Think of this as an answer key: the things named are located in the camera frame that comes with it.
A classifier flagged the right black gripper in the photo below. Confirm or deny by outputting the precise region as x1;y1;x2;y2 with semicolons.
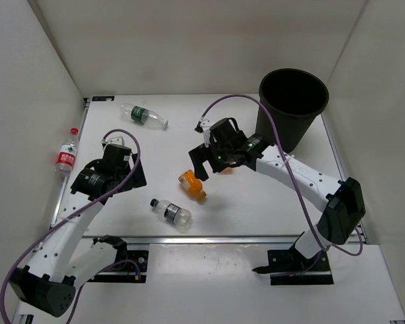
192;138;236;180

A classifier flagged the orange juice bottle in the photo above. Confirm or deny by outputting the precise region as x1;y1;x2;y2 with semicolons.
178;169;207;201

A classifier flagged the clear bottle red label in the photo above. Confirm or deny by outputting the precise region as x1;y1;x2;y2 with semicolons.
55;128;80;177

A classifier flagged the clear bottle green label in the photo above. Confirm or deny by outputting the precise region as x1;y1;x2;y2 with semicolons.
120;103;169;130

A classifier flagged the clear bottle black label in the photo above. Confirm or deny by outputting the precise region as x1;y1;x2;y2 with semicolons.
150;198;192;230

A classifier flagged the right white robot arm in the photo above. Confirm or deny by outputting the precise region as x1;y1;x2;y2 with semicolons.
189;117;365;277

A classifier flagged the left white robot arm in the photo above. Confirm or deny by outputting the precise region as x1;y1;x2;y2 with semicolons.
4;144;146;317

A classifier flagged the black plastic bin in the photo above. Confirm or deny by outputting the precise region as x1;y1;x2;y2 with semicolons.
259;68;329;153

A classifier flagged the aluminium table rail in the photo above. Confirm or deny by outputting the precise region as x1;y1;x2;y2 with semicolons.
82;234;304;246

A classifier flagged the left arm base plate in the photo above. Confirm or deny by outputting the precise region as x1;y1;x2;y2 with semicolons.
90;236;149;284

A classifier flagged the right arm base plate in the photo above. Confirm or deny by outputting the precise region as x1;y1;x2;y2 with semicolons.
252;248;334;286

